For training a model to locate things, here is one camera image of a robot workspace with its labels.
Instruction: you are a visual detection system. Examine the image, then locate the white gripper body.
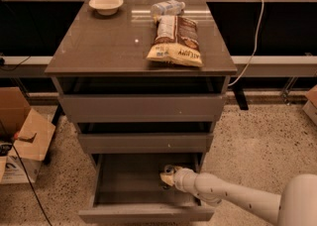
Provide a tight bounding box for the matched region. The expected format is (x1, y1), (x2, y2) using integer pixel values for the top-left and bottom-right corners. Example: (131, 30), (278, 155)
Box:
(173, 169), (197, 192)

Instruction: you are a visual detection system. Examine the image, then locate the silver blue redbull can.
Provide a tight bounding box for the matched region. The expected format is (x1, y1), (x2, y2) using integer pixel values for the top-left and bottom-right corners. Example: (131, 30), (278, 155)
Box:
(163, 165), (175, 174)

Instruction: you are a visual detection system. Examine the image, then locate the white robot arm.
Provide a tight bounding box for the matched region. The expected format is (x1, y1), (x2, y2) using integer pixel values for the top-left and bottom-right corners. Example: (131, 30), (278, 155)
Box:
(160, 166), (317, 226)

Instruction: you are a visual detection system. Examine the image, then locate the grey middle drawer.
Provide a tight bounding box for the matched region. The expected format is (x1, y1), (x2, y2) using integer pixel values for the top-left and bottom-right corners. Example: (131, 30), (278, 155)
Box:
(78, 133), (213, 154)

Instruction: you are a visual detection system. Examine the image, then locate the grey open bottom drawer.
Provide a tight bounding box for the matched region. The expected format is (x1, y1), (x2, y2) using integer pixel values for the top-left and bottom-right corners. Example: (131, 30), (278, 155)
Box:
(79, 153), (213, 223)

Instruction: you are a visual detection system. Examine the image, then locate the grey drawer cabinet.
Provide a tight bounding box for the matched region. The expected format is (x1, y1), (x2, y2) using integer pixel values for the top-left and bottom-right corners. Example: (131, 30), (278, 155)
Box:
(44, 0), (238, 159)

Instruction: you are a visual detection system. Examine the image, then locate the grey top drawer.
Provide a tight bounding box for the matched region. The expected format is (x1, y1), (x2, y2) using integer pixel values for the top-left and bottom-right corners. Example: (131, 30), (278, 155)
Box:
(59, 94), (225, 123)

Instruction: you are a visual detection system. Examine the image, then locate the brown yellow chip bag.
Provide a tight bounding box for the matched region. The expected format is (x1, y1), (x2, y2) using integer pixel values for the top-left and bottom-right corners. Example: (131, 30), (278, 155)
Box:
(147, 15), (203, 67)

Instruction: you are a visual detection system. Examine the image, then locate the cardboard box at right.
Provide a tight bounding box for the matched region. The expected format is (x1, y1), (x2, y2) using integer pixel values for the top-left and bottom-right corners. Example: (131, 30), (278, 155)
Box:
(303, 85), (317, 125)

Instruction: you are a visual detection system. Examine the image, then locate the open cardboard box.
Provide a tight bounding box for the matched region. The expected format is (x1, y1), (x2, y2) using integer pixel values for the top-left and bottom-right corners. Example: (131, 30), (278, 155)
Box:
(0, 87), (55, 184)

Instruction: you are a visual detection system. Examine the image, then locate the white paper bowl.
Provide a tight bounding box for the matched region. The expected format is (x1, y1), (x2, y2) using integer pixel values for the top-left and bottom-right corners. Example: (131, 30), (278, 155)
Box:
(88, 0), (124, 16)

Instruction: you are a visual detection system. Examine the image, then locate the white cable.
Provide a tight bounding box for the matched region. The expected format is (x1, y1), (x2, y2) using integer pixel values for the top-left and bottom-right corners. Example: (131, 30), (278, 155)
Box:
(227, 0), (265, 88)

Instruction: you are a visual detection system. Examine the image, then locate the black cable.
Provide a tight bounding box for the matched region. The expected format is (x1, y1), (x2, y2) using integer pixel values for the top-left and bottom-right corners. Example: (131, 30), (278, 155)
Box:
(0, 142), (53, 226)

